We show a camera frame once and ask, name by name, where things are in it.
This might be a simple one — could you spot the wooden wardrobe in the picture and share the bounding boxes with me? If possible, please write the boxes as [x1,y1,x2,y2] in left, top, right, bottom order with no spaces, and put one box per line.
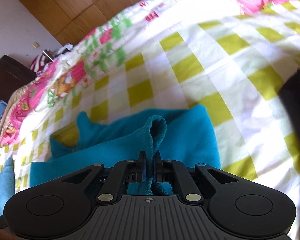
[19,0,140,44]

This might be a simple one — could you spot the dark wooden headboard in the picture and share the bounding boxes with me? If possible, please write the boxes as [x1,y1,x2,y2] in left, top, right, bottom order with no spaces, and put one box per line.
[0,55,36,103]

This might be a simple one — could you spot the red white striped pillow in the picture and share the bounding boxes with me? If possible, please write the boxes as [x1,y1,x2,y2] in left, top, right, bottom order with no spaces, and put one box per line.
[30,50,55,74]

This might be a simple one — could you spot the blue folded towel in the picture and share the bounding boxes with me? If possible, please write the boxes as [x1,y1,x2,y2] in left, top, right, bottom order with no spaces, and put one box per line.
[0,156,15,216]

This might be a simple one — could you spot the teal fleece zip pullover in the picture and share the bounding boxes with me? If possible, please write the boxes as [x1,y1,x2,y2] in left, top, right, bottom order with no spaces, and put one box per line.
[30,105,221,195]

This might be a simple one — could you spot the wall light switch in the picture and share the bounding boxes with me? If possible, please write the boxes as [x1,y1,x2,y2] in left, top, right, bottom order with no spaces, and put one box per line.
[33,42,39,48]

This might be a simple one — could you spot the checkered floral bed quilt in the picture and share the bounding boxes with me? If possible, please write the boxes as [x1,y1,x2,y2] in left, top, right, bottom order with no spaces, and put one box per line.
[0,0,300,238]

